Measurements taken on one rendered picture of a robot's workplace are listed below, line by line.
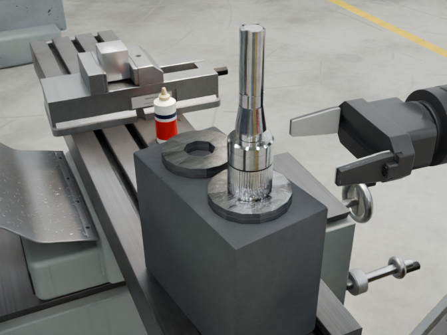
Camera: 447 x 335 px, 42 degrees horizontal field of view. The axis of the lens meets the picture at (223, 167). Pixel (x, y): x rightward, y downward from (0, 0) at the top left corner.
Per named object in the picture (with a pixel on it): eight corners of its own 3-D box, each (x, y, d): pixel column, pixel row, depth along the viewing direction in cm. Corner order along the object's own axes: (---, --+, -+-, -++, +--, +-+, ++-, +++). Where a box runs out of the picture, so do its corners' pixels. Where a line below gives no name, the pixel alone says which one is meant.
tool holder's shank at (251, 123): (257, 147, 55) (261, 35, 49) (229, 139, 57) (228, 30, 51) (271, 133, 58) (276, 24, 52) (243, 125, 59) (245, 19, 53)
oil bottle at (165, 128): (173, 133, 112) (170, 81, 106) (181, 143, 108) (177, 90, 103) (153, 137, 110) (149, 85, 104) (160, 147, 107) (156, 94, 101)
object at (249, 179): (259, 206, 58) (261, 161, 55) (219, 193, 60) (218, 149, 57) (279, 183, 61) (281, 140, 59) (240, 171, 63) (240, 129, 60)
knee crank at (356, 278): (409, 261, 146) (413, 242, 143) (425, 276, 142) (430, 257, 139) (336, 286, 139) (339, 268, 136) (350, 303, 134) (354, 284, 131)
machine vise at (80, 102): (198, 79, 133) (196, 33, 127) (222, 106, 121) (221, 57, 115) (43, 106, 122) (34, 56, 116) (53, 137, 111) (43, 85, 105)
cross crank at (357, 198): (355, 202, 153) (360, 165, 146) (382, 227, 143) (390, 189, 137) (303, 217, 147) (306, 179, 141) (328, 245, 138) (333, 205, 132)
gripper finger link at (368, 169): (336, 161, 56) (390, 149, 58) (332, 187, 58) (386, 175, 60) (344, 169, 55) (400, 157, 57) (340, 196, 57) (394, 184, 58)
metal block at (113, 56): (124, 67, 120) (120, 39, 117) (130, 78, 115) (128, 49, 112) (98, 71, 118) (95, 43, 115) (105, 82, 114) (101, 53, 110)
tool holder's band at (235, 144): (261, 161, 55) (261, 153, 55) (218, 149, 57) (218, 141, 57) (281, 140, 59) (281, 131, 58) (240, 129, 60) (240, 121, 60)
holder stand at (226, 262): (217, 234, 85) (214, 115, 75) (316, 330, 70) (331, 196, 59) (144, 266, 80) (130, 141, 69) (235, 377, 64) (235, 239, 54)
